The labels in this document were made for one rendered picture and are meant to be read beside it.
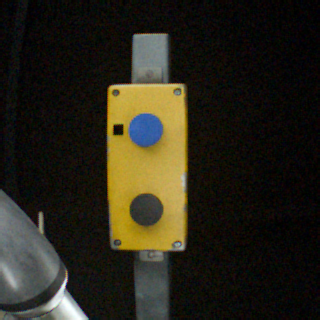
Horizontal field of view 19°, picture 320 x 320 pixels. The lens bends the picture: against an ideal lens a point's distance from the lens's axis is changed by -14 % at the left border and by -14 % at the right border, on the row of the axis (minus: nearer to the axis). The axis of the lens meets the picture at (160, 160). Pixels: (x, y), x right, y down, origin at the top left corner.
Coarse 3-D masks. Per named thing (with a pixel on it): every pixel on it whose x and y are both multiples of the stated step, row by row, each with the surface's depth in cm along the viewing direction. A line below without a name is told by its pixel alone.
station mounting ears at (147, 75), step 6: (138, 72) 173; (144, 72) 173; (150, 72) 173; (156, 72) 173; (162, 72) 173; (138, 78) 173; (144, 78) 173; (150, 78) 173; (156, 78) 173; (162, 78) 173; (138, 252) 176; (144, 252) 176; (150, 252) 176; (156, 252) 176; (162, 252) 176; (144, 258) 176; (150, 258) 176; (156, 258) 176; (162, 258) 176
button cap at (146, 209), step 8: (136, 200) 168; (144, 200) 168; (152, 200) 168; (136, 208) 168; (144, 208) 168; (152, 208) 168; (160, 208) 168; (136, 216) 168; (144, 216) 168; (152, 216) 168; (160, 216) 168; (144, 224) 168; (152, 224) 168
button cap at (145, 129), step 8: (136, 120) 167; (144, 120) 167; (152, 120) 166; (160, 120) 168; (128, 128) 167; (136, 128) 167; (144, 128) 167; (152, 128) 167; (160, 128) 167; (136, 136) 167; (144, 136) 167; (152, 136) 167; (160, 136) 167; (136, 144) 167; (144, 144) 167; (152, 144) 167
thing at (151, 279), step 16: (144, 48) 173; (160, 48) 173; (144, 64) 173; (160, 64) 173; (144, 272) 176; (160, 272) 176; (144, 288) 177; (160, 288) 177; (144, 304) 177; (160, 304) 177
